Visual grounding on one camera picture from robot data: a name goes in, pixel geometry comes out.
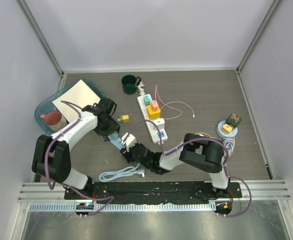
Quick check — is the grey cord with plug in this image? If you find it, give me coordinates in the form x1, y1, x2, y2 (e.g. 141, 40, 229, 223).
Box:
222, 137, 236, 158

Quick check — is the light blue power cord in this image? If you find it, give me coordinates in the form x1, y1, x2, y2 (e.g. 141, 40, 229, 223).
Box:
98, 164, 146, 183

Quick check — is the pink thin cable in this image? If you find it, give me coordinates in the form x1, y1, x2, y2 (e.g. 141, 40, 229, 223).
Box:
154, 84, 196, 120

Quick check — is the teal plastic tray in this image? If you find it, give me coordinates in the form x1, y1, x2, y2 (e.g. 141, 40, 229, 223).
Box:
34, 78, 106, 135

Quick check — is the white power strip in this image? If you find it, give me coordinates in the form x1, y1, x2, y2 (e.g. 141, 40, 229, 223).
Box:
137, 94, 168, 144

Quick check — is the small yellow usb charger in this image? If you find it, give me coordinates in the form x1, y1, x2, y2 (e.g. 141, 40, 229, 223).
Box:
117, 114, 130, 123

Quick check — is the green patterned box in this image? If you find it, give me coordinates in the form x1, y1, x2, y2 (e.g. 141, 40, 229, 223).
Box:
225, 113, 242, 129

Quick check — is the teal plug adapter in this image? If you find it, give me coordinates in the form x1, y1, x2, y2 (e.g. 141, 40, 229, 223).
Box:
143, 95, 151, 106

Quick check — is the pink charger plug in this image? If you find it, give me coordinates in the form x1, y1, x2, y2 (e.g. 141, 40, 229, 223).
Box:
150, 100, 159, 112

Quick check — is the yellow thin cable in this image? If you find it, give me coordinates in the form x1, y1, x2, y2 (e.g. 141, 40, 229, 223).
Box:
196, 131, 235, 156

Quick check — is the white usb charger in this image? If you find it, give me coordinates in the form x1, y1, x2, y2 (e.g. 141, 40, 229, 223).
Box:
153, 118, 165, 131

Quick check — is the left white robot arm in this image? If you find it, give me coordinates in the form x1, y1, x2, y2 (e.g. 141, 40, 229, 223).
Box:
31, 97, 120, 200

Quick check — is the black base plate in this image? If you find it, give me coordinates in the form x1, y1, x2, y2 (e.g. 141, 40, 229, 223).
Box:
63, 180, 243, 204

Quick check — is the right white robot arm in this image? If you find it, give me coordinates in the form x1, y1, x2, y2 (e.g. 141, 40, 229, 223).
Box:
120, 133, 234, 198

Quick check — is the white square board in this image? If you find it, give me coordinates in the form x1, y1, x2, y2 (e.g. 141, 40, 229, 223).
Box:
52, 80, 100, 123

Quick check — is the yellow cube socket adapter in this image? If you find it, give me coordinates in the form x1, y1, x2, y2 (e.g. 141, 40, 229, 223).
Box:
146, 105, 161, 121

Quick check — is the small teal charger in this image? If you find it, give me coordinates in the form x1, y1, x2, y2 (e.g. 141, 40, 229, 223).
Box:
109, 131, 119, 141

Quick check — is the dark green mug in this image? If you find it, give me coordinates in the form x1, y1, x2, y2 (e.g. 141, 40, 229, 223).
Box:
121, 74, 141, 95

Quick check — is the round blue socket base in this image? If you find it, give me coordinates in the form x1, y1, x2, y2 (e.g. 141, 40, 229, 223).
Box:
216, 120, 238, 139

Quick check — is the pink mug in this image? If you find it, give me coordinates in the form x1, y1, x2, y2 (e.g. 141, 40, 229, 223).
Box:
39, 110, 68, 133

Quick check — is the white coiled cord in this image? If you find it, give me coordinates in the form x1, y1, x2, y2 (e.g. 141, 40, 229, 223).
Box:
136, 80, 147, 97

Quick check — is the light blue power strip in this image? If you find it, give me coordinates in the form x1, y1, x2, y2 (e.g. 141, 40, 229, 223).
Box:
108, 135, 126, 150

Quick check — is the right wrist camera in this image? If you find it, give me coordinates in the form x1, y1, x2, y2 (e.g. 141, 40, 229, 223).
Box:
120, 132, 137, 152

